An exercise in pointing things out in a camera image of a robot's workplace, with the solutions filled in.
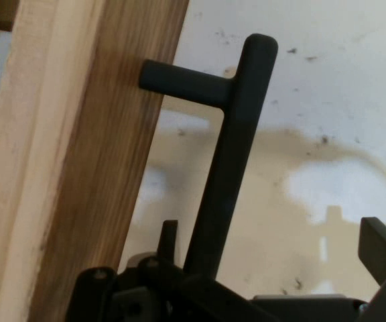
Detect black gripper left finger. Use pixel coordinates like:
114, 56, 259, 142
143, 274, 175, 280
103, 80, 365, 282
65, 219, 271, 322

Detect light wooden drawer black handle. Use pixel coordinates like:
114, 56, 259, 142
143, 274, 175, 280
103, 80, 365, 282
0, 0, 279, 322

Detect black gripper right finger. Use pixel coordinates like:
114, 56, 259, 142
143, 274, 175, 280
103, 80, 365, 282
358, 216, 386, 322

